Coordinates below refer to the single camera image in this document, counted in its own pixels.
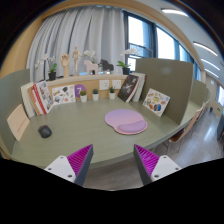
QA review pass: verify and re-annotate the white orchid pot right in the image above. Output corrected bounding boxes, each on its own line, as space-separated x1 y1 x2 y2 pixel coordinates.
116 48 138 75

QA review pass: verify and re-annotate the wooden mannequin figure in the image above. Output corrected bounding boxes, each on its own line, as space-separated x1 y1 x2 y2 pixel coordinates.
72 47 81 74

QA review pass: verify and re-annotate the small potted succulent middle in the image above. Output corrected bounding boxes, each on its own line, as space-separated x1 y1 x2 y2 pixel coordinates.
92 88 99 101

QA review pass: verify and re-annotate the small potted succulent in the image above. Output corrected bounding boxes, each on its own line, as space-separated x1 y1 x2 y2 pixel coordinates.
92 88 99 101
109 86 116 99
80 90 87 102

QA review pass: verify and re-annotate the purple number seven card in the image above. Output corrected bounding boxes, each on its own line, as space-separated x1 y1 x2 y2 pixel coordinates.
74 84 86 97

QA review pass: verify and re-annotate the red white book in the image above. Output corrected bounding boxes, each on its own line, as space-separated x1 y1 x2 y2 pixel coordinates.
32 81 53 115

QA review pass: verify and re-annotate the pink horse figurine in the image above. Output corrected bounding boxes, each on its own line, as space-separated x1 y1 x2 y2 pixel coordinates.
84 60 98 74

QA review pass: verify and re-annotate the white illustrated picture card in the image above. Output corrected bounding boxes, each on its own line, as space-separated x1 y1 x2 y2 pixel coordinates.
52 85 76 105

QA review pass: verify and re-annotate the small potted succulent left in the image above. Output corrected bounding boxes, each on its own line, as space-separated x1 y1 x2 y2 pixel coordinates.
80 90 87 102

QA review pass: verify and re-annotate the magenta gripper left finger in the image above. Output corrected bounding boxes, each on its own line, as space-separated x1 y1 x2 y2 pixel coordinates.
45 144 93 186

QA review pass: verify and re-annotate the purple mouse pad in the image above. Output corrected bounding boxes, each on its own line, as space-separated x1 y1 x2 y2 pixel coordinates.
104 109 148 135

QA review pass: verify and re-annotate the white orchid pot left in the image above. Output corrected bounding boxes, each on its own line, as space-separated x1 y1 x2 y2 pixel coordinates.
34 53 57 81

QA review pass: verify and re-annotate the small potted succulent right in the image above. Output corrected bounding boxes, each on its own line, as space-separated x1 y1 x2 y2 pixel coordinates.
109 86 116 99

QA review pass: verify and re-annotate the black computer mouse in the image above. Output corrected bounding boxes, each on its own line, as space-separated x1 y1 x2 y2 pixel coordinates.
38 125 52 138

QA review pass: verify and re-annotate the grey curtain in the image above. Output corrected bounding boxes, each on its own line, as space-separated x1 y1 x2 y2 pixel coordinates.
26 6 125 82

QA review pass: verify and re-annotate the black horse figurine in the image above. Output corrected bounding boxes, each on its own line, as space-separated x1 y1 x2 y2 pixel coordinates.
100 59 114 71

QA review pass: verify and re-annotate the white book far left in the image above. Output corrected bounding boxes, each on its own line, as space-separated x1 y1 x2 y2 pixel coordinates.
21 82 36 118

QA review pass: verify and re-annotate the beige card left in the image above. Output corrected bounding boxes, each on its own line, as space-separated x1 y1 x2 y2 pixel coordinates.
7 105 30 140

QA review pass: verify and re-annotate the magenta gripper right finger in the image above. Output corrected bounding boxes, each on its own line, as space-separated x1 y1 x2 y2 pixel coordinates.
133 144 181 185

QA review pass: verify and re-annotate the colourful food picture card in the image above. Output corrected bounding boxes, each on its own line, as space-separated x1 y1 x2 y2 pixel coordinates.
143 88 170 117

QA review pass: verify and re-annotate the wooden chair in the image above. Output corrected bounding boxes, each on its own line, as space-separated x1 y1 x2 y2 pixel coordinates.
163 101 203 151

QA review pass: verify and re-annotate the wooden hand model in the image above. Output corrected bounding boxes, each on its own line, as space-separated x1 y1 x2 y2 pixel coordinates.
60 53 70 78

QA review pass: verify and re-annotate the white book behind black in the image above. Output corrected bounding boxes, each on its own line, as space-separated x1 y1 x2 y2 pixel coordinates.
132 72 146 102

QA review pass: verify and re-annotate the white orchid pot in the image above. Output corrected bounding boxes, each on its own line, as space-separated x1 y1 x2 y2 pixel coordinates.
116 48 138 75
34 53 57 81

